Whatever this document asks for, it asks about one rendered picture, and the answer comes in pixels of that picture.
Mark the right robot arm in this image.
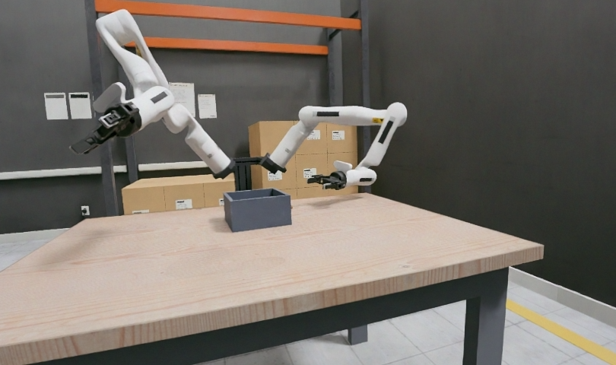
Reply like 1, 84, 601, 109
93, 9, 230, 173

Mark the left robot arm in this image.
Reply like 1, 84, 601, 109
270, 103, 407, 188

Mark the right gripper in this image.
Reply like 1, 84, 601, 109
69, 101, 142, 155

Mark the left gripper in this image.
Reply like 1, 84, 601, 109
306, 171, 347, 190

